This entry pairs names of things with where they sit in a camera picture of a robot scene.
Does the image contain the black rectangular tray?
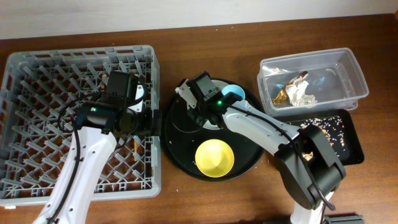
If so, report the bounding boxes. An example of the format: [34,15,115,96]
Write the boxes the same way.
[275,109,364,166]

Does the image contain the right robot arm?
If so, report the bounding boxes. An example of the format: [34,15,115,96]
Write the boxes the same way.
[181,92,364,223]

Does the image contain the clear plastic bin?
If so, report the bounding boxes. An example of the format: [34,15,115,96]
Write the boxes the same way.
[257,48,369,117]

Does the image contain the white napkin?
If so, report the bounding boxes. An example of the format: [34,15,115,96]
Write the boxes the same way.
[285,78,317,106]

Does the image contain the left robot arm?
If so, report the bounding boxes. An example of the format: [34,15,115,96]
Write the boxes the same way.
[35,101,161,223]

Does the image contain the food scraps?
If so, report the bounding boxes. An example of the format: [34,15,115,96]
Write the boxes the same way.
[297,116,348,159]

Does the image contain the blue plastic cup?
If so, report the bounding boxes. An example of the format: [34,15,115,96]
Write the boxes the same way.
[221,84,246,99]

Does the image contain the yellow bowl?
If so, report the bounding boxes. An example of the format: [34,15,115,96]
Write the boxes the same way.
[195,139,235,178]

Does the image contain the grey plastic dishwasher rack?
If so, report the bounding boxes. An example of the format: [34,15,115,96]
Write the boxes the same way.
[1,45,160,207]

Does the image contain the gold foil wrapper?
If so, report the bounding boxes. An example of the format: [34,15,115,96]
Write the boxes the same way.
[272,71,308,105]

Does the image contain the round black tray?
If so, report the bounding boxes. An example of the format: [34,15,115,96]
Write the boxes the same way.
[160,94,264,182]

